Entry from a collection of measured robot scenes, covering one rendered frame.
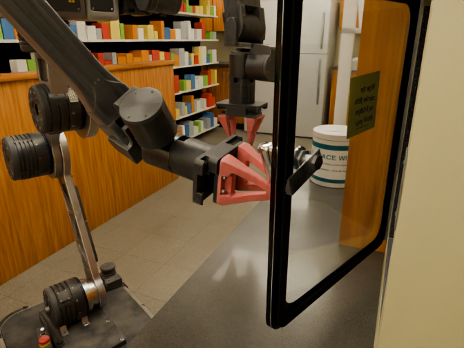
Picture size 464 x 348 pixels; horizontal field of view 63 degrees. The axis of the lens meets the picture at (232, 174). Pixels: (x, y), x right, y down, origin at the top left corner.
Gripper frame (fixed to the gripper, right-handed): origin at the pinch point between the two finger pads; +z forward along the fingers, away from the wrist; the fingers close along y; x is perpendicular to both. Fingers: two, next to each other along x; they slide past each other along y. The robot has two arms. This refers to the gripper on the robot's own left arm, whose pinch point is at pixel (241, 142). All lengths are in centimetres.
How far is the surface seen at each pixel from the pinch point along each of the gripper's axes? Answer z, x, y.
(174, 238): 111, 121, -100
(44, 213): 82, 71, -161
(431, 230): -8, -46, 36
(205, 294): 15.6, -34.1, 8.2
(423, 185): -12, -46, 35
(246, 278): 15.6, -27.5, 12.5
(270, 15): -48, 442, -142
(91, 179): 74, 113, -161
